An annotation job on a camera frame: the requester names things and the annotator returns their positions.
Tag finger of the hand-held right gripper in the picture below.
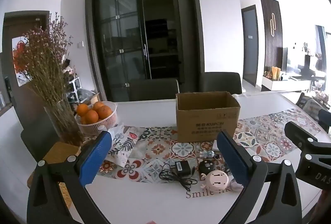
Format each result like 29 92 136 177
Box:
284 121 331 160

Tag pale lilac small object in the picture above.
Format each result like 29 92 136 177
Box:
229 178 244 192

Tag patterned tile-print table runner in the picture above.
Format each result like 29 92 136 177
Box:
97 108 324 183

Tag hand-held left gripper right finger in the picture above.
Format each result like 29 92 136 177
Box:
216 129 303 224

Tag red paper door decoration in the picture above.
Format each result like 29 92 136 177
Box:
13 35 33 77

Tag woven straw placemat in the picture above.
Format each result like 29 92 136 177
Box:
27 142 80 210

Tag blue chair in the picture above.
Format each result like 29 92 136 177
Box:
318 109 331 134

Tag cluttered white storage rack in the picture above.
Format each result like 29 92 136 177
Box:
63 59 101 105

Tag flat screen television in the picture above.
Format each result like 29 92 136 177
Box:
282 47 289 71

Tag dark upholstered dining chair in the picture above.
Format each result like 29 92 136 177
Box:
200 72 242 95
21 117 62 162
128 79 180 102

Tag clear glass vase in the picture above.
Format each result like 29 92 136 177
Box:
44 99 84 145

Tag dark interior door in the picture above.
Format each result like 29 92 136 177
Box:
241 5 259 86

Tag black round plug adapter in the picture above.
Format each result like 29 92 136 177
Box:
199 159 218 175

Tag black power adapter with cable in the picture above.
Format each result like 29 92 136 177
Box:
158 160 198 191

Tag floral fabric tissue pouch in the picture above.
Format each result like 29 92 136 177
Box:
105 123 145 168

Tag dark slatted wall panel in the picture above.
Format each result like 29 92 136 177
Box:
260 0 284 78

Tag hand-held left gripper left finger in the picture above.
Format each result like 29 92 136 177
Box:
26 131 113 224

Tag white slotted fruit basket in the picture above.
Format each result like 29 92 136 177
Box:
75 101 118 136

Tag pink round socket adapter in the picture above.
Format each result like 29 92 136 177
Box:
200 170 229 191

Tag brown wooden door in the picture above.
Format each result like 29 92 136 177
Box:
1 11 51 121

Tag brown cardboard box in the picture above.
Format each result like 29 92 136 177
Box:
175 91 241 142

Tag white television cabinet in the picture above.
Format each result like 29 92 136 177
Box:
262 75 311 92

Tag dried pink flower bunch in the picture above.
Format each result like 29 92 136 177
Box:
13 13 74 111

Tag dark framed sliding glass door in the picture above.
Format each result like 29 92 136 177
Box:
85 0 206 102

